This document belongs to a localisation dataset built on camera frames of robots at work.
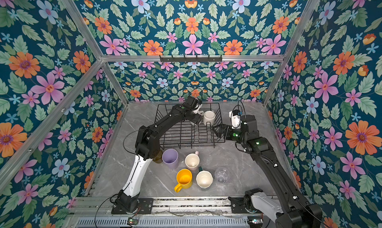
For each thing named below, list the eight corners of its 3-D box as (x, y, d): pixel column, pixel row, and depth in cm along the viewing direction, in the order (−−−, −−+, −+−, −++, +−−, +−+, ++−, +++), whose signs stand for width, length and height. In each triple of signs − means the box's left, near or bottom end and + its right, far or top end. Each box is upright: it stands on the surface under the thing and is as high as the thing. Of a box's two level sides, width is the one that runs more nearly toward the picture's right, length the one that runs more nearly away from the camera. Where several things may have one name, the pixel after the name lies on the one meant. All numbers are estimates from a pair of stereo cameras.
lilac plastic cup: (165, 170, 87) (160, 162, 77) (167, 157, 92) (163, 148, 82) (179, 170, 87) (176, 162, 77) (180, 157, 92) (178, 148, 82)
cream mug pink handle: (185, 173, 85) (184, 167, 78) (186, 157, 92) (185, 151, 84) (200, 173, 85) (199, 167, 78) (200, 157, 92) (199, 150, 84)
